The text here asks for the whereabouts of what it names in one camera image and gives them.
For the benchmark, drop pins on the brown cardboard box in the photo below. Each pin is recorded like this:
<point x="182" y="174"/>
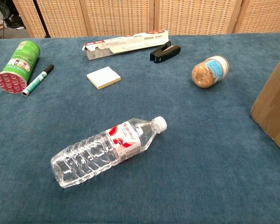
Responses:
<point x="273" y="102"/>

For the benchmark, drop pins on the glass jar blue label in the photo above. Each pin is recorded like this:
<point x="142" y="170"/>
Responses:
<point x="208" y="72"/>

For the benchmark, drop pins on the green whiteboard marker pen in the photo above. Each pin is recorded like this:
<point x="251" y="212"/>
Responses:
<point x="38" y="79"/>

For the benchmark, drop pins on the woven wooden folding screen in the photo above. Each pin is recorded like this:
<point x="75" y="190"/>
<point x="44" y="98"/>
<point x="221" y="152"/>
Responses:
<point x="139" y="16"/>

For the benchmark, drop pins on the black stand pole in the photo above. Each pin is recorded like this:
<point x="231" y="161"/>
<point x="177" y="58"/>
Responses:
<point x="40" y="18"/>

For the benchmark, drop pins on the green cylindrical snack can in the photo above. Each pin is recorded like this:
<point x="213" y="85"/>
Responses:
<point x="19" y="66"/>

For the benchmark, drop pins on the yellow sticky note pad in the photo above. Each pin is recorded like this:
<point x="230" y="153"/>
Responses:
<point x="103" y="77"/>

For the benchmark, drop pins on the black stapler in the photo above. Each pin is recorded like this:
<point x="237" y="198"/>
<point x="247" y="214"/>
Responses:
<point x="166" y="53"/>

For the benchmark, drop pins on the clear plastic water bottle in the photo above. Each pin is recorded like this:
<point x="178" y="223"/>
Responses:
<point x="102" y="152"/>

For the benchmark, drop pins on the blue table cloth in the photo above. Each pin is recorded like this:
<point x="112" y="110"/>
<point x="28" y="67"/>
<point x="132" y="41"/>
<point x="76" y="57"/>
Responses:
<point x="200" y="163"/>

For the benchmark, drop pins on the long white torn carton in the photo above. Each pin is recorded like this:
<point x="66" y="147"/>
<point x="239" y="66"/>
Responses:
<point x="121" y="45"/>

